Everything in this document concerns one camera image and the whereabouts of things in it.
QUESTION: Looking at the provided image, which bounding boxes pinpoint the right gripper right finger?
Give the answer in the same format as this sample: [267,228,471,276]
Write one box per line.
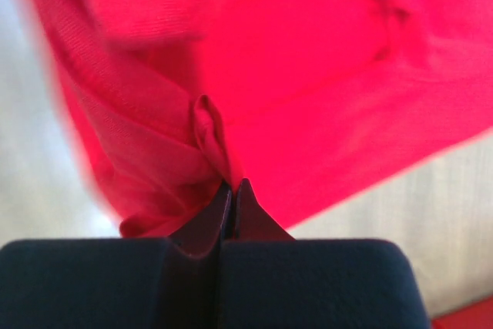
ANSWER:
[220,180,430,328]

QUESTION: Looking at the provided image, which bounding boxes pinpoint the red plastic bin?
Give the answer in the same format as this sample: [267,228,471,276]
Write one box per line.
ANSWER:
[432,297,493,329]

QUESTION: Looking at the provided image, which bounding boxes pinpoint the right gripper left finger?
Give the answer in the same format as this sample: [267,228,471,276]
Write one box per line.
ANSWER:
[1,184,232,328]

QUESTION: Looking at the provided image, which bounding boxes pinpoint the red t-shirt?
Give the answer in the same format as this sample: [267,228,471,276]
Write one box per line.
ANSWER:
[32,0,492,237]

